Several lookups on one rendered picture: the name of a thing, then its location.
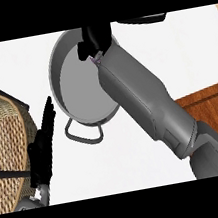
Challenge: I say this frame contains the brown wooden cutting board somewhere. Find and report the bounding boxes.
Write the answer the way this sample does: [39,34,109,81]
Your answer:
[171,80,218,182]

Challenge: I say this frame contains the grey metal pot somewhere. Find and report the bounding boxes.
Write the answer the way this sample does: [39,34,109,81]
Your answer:
[40,21,137,151]

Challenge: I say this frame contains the black flat object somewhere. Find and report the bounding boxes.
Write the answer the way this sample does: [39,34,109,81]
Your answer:
[116,11,170,30]

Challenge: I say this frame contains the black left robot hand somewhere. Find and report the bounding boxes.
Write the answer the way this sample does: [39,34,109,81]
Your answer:
[15,95,69,190]

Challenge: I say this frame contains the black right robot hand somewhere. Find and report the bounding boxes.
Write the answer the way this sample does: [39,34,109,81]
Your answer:
[73,21,118,62]

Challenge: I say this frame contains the woven wicker basket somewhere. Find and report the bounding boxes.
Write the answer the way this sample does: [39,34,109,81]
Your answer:
[0,87,52,215]

